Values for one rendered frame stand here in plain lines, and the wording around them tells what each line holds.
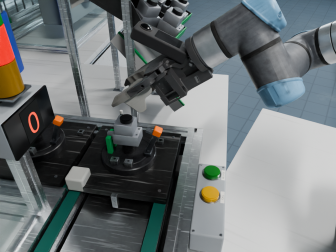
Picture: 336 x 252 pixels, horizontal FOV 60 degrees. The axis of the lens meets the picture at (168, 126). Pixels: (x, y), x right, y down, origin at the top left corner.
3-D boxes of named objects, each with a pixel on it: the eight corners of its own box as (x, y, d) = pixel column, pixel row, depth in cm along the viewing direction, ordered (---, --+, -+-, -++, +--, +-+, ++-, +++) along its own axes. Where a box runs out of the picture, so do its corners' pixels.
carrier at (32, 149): (98, 129, 89) (91, 94, 81) (61, 189, 70) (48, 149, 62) (25, 121, 92) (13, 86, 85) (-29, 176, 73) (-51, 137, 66)
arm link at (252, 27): (290, 30, 46) (266, -20, 45) (228, 64, 51) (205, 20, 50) (290, 29, 53) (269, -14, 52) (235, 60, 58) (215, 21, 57)
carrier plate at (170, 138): (181, 139, 85) (181, 133, 84) (166, 204, 66) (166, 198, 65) (103, 130, 88) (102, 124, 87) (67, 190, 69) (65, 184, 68)
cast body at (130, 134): (143, 136, 74) (141, 113, 70) (138, 147, 71) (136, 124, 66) (111, 132, 75) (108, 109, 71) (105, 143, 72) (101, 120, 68)
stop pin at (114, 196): (119, 204, 69) (117, 193, 67) (118, 208, 68) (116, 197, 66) (114, 203, 69) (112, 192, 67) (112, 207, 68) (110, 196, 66)
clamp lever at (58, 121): (60, 138, 78) (64, 117, 73) (56, 142, 76) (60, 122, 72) (47, 132, 78) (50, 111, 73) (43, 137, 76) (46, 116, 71)
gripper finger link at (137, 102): (126, 127, 61) (161, 101, 59) (107, 106, 59) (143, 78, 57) (126, 121, 64) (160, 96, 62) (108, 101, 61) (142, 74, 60)
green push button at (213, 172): (219, 171, 74) (220, 165, 73) (219, 183, 71) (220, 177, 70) (204, 169, 75) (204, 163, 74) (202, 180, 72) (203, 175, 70)
